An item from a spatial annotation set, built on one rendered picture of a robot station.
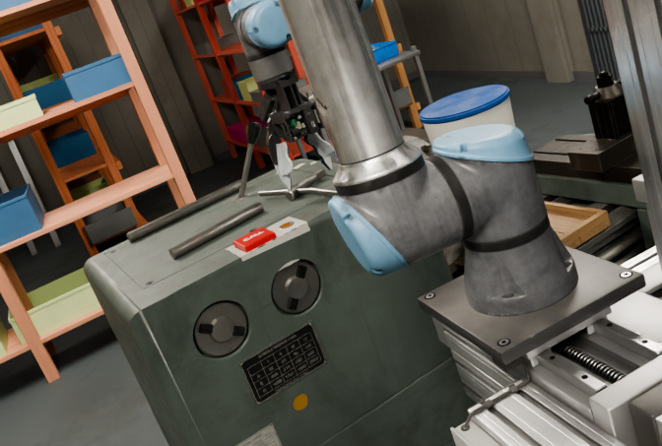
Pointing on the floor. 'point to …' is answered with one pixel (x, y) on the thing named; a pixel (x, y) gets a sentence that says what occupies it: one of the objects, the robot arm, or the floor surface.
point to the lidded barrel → (468, 110)
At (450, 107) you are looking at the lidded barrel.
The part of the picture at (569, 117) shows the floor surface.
